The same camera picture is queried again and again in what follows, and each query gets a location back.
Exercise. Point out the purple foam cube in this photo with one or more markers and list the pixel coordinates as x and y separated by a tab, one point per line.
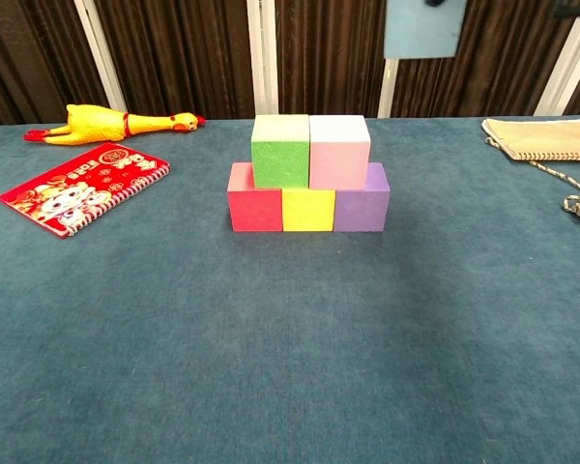
362	208

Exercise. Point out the light blue foam cube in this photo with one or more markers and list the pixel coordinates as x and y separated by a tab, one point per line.
423	29

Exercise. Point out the brown kraft spiral notebook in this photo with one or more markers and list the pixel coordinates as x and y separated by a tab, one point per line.
546	137

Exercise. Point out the yellow foam cube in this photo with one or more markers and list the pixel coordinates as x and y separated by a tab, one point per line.
308	210

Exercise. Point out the dark brown curtain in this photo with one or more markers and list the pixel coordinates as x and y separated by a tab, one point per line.
188	58

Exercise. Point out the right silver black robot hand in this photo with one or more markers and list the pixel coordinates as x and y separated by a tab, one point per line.
572	8

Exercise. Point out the red spiral notebook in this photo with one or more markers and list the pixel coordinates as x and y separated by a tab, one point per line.
82	188

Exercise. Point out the pink and white foam cube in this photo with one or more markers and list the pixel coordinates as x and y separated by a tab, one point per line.
339	154

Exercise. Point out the red foam cube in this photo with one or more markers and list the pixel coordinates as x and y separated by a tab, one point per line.
253	208

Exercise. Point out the yellow rubber chicken toy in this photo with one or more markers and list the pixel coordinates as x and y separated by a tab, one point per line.
96	124

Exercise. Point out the white partition frame post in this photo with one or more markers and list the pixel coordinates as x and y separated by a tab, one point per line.
570	58
389	87
261	58
98	53

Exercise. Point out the green foam cube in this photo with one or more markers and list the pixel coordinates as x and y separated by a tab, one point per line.
280	154

